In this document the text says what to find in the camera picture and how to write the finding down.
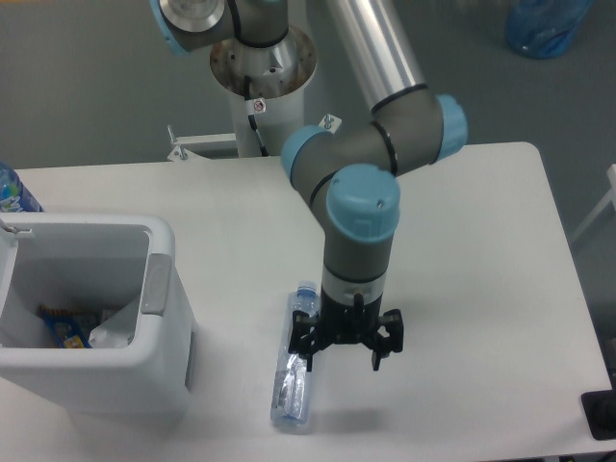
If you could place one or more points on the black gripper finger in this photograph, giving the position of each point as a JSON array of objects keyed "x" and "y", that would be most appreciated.
[
  {"x": 308, "y": 336},
  {"x": 384, "y": 336}
]

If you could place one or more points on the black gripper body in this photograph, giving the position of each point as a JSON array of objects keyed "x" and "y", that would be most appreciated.
[{"x": 342, "y": 324}]

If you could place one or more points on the clear plastic bottle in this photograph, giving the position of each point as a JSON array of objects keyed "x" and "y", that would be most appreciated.
[{"x": 291, "y": 390}]

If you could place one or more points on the white paper wrapper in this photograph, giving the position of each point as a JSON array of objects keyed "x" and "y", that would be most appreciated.
[{"x": 117, "y": 327}]

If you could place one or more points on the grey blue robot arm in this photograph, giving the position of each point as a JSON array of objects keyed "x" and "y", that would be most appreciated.
[{"x": 348, "y": 181}]

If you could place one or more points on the white trash can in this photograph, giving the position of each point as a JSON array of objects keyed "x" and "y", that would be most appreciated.
[{"x": 88, "y": 264}]

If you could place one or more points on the black device at edge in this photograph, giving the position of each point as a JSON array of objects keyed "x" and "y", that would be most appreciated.
[{"x": 599, "y": 409}]

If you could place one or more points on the blue snack wrapper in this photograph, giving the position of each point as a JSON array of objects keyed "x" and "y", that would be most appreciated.
[{"x": 69, "y": 329}]

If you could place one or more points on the blue labelled bottle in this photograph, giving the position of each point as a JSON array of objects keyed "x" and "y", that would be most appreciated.
[{"x": 15, "y": 197}]

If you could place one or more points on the blue plastic bag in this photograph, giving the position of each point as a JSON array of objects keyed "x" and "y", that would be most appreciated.
[{"x": 544, "y": 29}]

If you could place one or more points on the white pedestal foot bracket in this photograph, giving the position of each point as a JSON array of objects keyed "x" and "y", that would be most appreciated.
[{"x": 184, "y": 148}]

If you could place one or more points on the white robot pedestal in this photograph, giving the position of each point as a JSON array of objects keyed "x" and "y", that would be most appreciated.
[{"x": 265, "y": 89}]

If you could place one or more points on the white frame at right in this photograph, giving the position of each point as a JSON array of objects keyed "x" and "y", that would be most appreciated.
[{"x": 598, "y": 217}]

